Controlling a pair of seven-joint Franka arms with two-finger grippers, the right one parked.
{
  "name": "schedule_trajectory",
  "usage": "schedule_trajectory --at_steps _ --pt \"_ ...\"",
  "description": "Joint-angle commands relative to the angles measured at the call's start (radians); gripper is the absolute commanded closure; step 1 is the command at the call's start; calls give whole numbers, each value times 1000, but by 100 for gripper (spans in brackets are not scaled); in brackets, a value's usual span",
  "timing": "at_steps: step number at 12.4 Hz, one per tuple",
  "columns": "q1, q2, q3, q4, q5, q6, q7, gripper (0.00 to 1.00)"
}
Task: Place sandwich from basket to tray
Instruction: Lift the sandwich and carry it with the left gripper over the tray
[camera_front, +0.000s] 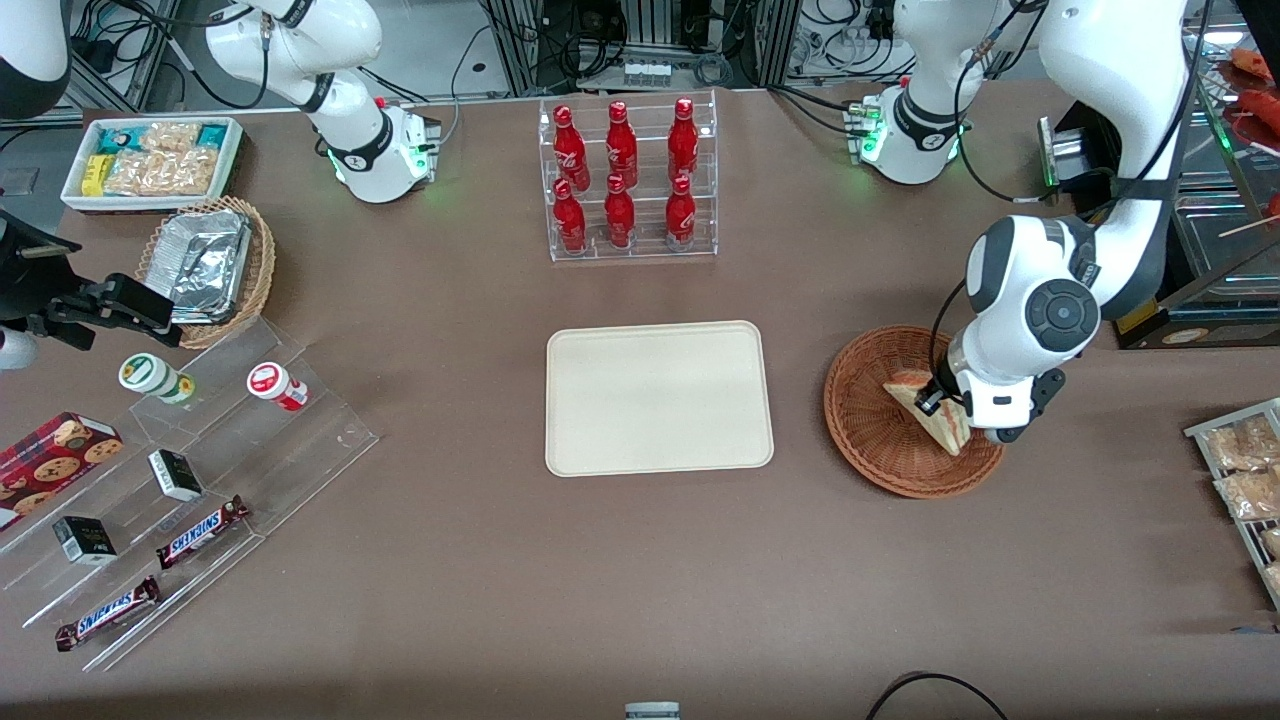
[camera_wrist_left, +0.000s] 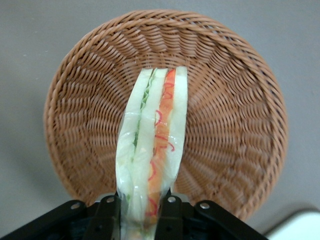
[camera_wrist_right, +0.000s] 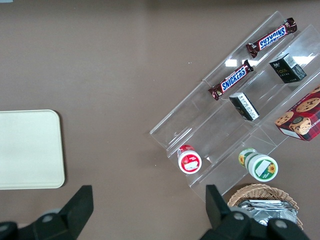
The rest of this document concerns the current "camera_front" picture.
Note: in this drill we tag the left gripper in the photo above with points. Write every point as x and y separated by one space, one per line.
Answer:
941 391

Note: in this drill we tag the triangle sandwich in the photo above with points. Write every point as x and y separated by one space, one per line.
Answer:
945 432

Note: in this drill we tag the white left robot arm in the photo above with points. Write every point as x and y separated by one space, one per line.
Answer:
1020 260

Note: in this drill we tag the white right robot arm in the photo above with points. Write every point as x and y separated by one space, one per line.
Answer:
350 100

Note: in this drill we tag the light tan wicker basket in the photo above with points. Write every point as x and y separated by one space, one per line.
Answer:
262 270

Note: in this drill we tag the brown round wicker basket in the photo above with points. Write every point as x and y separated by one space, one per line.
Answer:
870 420

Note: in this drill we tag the cream rectangular tray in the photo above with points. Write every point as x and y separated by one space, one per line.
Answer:
660 400

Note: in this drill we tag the white plastic snack bin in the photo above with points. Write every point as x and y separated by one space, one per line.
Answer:
75 200

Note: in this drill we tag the white bottle with green lid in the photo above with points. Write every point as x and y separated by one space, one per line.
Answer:
150 375

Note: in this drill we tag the aluminium foil container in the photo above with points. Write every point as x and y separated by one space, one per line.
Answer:
205 260

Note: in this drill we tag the yellow snack packet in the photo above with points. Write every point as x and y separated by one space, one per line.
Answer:
95 175

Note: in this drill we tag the teal snack packet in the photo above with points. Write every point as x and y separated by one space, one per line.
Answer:
212 136
120 138

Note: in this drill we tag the large clear cracker bag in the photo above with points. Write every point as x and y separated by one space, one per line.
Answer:
160 172

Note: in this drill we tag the white bottle with red lid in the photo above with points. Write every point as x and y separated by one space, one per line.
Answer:
272 384

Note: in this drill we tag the small clear cracker bag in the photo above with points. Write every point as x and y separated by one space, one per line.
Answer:
170 136

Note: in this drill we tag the small black box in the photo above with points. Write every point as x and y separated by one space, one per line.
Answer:
175 475
85 540

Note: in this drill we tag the red chocolate cookie box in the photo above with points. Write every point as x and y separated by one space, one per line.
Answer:
50 460

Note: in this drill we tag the grey snack display rack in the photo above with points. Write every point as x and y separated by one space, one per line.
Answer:
1200 432

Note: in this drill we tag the clear acrylic stepped display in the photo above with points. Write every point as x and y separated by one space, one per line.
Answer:
300 440

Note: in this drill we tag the Snickers chocolate bar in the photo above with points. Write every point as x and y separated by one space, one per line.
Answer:
105 614
200 532

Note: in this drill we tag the clear bag of crackers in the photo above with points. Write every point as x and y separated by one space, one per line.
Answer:
1240 445
1273 580
1270 542
1250 495

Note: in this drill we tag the red cola bottle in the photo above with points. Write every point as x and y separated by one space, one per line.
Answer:
619 220
570 225
683 140
570 150
681 220
621 145

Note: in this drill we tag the clear acrylic bottle rack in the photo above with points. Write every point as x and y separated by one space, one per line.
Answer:
650 250

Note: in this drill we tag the small grey device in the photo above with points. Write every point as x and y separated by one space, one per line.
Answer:
652 712

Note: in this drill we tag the white power strip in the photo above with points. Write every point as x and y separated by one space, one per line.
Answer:
645 73

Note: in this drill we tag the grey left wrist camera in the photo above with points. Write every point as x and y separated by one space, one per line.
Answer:
1005 436

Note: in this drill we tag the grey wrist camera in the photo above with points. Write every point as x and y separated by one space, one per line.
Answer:
15 350
1005 436

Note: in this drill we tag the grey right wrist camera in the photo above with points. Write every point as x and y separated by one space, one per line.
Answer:
15 350

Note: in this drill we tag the aluminium profile frame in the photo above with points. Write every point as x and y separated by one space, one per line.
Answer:
520 50

